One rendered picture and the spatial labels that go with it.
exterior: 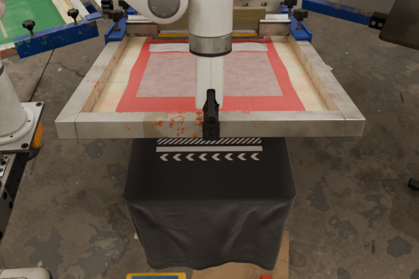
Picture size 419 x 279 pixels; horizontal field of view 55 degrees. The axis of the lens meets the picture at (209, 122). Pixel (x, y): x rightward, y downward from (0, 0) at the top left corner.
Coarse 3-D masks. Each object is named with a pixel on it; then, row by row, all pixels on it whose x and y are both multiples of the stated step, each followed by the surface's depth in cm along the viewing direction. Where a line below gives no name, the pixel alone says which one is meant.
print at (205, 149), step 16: (160, 144) 114; (176, 144) 114; (192, 144) 114; (208, 144) 114; (224, 144) 114; (240, 144) 114; (256, 144) 114; (160, 160) 110; (176, 160) 110; (192, 160) 110; (208, 160) 110; (224, 160) 110; (240, 160) 110; (256, 160) 110
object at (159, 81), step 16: (144, 48) 122; (144, 64) 110; (160, 64) 110; (176, 64) 110; (192, 64) 110; (128, 80) 100; (144, 80) 100; (160, 80) 100; (176, 80) 100; (192, 80) 100; (128, 96) 92; (144, 96) 92; (160, 96) 92; (176, 96) 92; (192, 96) 92
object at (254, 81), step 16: (272, 48) 122; (240, 64) 110; (256, 64) 110; (272, 64) 110; (224, 80) 100; (240, 80) 100; (256, 80) 100; (272, 80) 100; (288, 80) 100; (224, 96) 92; (240, 96) 92; (256, 96) 92; (272, 96) 92; (288, 96) 92
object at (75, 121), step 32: (96, 64) 100; (320, 64) 100; (96, 96) 89; (320, 96) 91; (64, 128) 75; (96, 128) 75; (128, 128) 75; (160, 128) 75; (192, 128) 75; (224, 128) 76; (256, 128) 76; (288, 128) 76; (320, 128) 76; (352, 128) 76
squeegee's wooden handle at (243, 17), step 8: (240, 8) 122; (248, 8) 122; (256, 8) 122; (264, 8) 122; (184, 16) 123; (240, 16) 123; (248, 16) 123; (256, 16) 123; (264, 16) 123; (160, 24) 124; (168, 24) 124; (176, 24) 124; (184, 24) 124; (240, 24) 124; (248, 24) 124; (256, 24) 124
